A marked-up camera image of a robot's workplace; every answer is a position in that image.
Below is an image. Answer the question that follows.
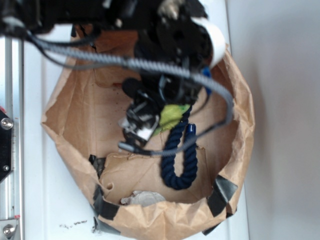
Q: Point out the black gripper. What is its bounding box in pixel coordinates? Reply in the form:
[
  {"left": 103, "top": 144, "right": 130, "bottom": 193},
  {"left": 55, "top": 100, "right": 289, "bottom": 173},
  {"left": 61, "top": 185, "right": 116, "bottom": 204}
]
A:
[{"left": 118, "top": 77, "right": 164, "bottom": 152}]

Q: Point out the crumpled white paper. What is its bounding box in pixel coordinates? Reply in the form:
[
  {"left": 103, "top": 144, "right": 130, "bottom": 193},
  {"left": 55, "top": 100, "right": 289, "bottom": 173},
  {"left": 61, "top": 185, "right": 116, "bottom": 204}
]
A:
[{"left": 120, "top": 190, "right": 166, "bottom": 207}]

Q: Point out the green plush toy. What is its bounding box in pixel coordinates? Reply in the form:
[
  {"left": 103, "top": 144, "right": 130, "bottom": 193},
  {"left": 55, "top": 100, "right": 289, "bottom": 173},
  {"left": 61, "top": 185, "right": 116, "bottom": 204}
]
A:
[{"left": 152, "top": 104, "right": 190, "bottom": 137}]

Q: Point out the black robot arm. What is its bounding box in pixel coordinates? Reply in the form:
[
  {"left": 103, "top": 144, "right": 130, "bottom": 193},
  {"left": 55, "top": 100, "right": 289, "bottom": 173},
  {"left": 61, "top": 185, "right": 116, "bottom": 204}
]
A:
[{"left": 0, "top": 0, "right": 228, "bottom": 153}]

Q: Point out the grey braided cable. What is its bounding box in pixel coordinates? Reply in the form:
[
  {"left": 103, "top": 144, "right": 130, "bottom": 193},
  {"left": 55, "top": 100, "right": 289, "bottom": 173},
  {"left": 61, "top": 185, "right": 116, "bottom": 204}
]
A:
[{"left": 24, "top": 31, "right": 235, "bottom": 157}]

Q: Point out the aluminium frame rail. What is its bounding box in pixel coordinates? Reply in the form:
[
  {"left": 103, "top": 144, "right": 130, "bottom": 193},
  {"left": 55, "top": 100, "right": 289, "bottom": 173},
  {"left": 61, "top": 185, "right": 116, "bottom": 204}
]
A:
[{"left": 0, "top": 37, "right": 24, "bottom": 240}]

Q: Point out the navy blue rope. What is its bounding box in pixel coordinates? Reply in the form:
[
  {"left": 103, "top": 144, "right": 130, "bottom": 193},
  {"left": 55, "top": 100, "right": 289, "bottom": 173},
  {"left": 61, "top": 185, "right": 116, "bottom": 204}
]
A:
[{"left": 159, "top": 103, "right": 199, "bottom": 191}]

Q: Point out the brown paper bag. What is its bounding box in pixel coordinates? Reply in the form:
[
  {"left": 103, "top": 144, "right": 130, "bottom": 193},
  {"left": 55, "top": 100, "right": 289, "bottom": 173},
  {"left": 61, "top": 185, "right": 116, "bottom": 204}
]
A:
[{"left": 40, "top": 23, "right": 256, "bottom": 240}]

